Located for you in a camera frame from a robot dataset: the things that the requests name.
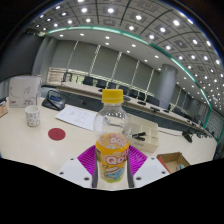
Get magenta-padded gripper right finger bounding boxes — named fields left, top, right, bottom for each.
left=125, top=144, right=171, bottom=188

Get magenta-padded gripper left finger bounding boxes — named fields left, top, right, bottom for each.
left=56, top=144, right=100, bottom=189

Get yellow-capped orange drink bottle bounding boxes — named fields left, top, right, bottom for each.
left=92, top=88, right=132, bottom=184

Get open brown cardboard box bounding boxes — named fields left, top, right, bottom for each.
left=156, top=151, right=192, bottom=175

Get beige cardboard organizer tray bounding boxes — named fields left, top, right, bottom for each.
left=128, top=114, right=160, bottom=154

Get black binder clip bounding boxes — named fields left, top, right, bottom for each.
left=131, top=132, right=148, bottom=142

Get flat round red coaster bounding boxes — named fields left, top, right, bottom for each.
left=47, top=127, right=67, bottom=142

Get white paper sheets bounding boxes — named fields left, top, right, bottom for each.
left=54, top=104, right=98, bottom=132

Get white patterned paper cup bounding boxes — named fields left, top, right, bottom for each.
left=24, top=105, right=41, bottom=128

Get black desk phone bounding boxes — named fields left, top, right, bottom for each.
left=41, top=89, right=67, bottom=112

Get row of black office chairs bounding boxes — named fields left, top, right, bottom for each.
left=63, top=72, right=201, bottom=126

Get long curved conference desk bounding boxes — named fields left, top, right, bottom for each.
left=54, top=82, right=208, bottom=134

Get white cardboard paper box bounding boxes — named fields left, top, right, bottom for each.
left=8, top=75, right=43, bottom=109

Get round ceiling lights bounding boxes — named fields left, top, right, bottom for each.
left=33, top=0, right=224, bottom=111

